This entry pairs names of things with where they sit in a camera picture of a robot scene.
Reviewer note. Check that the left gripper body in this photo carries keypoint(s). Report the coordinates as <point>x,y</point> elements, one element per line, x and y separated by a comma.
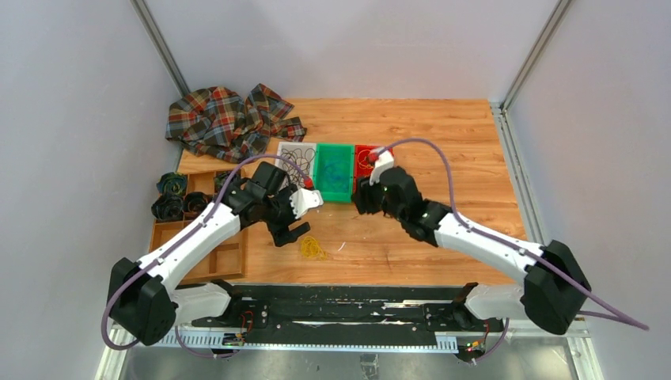
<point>278,214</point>

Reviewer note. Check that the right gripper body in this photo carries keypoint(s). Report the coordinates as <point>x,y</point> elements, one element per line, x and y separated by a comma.
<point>392,210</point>

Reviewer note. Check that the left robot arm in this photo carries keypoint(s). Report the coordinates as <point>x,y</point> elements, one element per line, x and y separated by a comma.
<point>145,296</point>

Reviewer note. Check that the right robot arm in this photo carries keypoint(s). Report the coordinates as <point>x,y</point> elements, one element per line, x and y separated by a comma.
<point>548,277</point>

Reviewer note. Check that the red plastic bin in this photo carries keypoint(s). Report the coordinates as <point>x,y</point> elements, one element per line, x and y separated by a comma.
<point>362,168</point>

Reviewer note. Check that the green plastic bin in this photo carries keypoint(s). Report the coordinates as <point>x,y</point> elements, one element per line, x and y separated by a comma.
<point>334,171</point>

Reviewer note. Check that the white plastic bin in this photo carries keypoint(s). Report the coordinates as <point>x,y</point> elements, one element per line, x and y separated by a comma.
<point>303,154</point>

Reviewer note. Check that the plaid cloth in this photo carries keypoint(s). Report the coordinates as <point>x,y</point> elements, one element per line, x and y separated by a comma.
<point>219,122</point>

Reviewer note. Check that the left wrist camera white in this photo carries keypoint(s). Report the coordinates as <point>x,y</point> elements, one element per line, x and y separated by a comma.
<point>304,200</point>

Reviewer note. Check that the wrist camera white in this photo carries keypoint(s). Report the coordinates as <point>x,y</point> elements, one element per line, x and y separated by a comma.
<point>381,159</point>
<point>304,200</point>

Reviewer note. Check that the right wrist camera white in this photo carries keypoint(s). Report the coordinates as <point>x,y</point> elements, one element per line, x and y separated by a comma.
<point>381,159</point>

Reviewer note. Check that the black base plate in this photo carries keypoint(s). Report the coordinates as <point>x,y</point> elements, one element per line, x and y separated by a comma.
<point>348,315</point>

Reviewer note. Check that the aluminium front rail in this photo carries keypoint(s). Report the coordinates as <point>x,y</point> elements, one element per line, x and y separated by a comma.
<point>519,351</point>

